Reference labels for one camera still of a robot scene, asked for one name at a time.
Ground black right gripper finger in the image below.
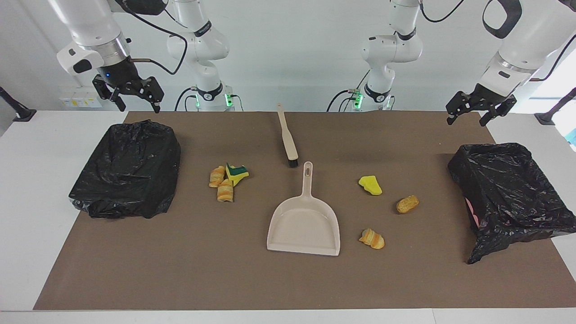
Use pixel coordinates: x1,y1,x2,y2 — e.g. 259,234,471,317
134,76,165,114
92,75,127,113

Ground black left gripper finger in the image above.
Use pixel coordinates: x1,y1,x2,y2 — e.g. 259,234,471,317
479,95,518,127
445,91,474,126

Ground striped orange pastry roll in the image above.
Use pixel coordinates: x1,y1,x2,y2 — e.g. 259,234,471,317
209,165,226,188
216,179,234,203

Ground brown bread roll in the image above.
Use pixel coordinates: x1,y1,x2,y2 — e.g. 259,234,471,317
396,194,420,214

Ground curled green yellow sponge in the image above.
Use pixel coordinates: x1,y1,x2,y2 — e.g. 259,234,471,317
225,163,250,187

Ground small yellow green sponge piece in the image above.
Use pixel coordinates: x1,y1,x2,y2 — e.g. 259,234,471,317
358,175,383,196

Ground beige hand brush black bristles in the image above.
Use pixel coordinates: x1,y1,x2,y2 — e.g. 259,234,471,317
276,103,299,168

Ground striped croissant piece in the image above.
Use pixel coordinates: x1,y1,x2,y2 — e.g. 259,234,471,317
358,228,386,250

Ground beige plastic dustpan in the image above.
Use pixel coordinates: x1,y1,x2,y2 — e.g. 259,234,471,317
266,161,341,257

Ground black plastic trash bag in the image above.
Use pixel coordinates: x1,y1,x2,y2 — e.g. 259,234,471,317
447,143,576,265
68,119,181,220

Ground pink plastic bin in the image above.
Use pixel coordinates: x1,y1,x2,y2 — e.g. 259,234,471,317
466,197,478,229

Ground brown table mat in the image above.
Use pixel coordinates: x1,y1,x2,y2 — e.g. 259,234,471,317
34,111,576,311

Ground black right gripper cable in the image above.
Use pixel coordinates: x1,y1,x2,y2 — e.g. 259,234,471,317
115,2,189,76

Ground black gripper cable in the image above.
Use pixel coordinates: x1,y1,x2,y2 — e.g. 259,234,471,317
418,0,576,82
115,2,189,76

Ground black base cable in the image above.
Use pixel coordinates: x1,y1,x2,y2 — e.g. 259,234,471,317
327,89,360,112
175,88,198,112

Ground white wall socket box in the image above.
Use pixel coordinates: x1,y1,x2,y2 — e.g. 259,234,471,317
59,86,103,108

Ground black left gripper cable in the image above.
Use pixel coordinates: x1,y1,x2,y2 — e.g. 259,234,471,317
418,0,576,82

